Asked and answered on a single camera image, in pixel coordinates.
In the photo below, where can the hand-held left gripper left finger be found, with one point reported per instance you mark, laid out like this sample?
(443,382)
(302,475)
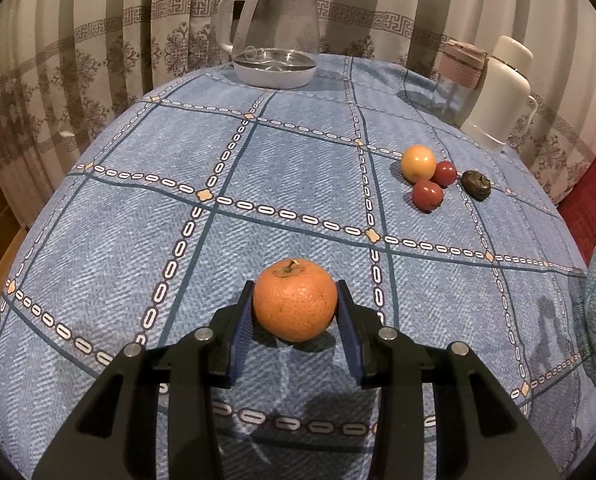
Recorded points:
(243,332)

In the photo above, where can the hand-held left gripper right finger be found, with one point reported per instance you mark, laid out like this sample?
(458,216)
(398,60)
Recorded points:
(350,335)

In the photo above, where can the tangerine with stem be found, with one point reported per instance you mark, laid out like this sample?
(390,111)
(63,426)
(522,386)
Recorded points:
(295,305)

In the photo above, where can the red round fruit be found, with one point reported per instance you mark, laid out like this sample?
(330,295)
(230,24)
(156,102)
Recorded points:
(446,174)
(427,196)

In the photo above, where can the yellow-orange oval fruit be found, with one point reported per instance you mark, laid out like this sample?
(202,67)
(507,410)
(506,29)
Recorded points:
(418,162)

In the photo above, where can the dark brown wrinkled fruit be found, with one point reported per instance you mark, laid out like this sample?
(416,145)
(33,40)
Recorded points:
(475,185)

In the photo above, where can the blue checked tablecloth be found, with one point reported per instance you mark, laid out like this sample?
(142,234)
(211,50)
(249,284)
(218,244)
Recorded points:
(128,240)

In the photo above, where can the white thermos jug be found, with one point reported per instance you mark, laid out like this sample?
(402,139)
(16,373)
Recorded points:
(498,95)

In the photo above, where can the red quilted mattress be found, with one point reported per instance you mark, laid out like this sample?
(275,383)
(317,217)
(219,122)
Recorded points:
(595,195)

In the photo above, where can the glass kettle with white base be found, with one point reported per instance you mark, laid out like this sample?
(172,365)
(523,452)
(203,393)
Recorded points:
(273,30)

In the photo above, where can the beige patterned curtain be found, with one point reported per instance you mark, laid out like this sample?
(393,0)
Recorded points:
(103,60)

